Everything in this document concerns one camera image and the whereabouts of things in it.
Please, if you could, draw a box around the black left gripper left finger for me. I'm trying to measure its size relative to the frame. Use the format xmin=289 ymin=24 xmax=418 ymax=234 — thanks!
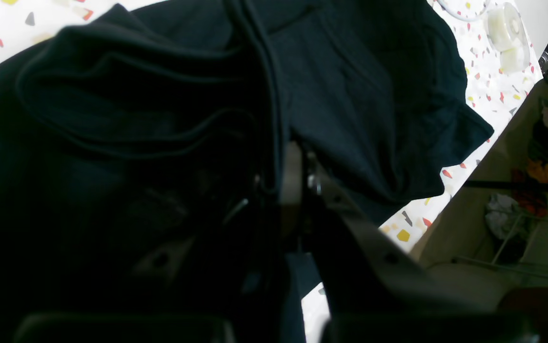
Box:
xmin=14 ymin=184 xmax=274 ymax=343

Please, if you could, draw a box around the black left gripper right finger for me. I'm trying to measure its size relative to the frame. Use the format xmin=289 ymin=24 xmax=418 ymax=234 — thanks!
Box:
xmin=281 ymin=142 xmax=539 ymax=343

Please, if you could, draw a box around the black t-shirt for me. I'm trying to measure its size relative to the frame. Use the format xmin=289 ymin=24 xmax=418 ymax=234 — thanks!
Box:
xmin=0 ymin=0 xmax=494 ymax=343

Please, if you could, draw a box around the clear jar with yellow content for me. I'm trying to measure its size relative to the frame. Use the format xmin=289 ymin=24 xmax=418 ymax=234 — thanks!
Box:
xmin=485 ymin=2 xmax=530 ymax=75

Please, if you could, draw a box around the terrazzo pattern tablecloth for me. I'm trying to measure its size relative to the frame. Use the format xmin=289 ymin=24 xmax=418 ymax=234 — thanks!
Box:
xmin=0 ymin=0 xmax=541 ymax=343

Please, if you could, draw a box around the grey coiled cable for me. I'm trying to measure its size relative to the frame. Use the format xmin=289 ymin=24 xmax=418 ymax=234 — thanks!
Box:
xmin=436 ymin=0 xmax=491 ymax=22

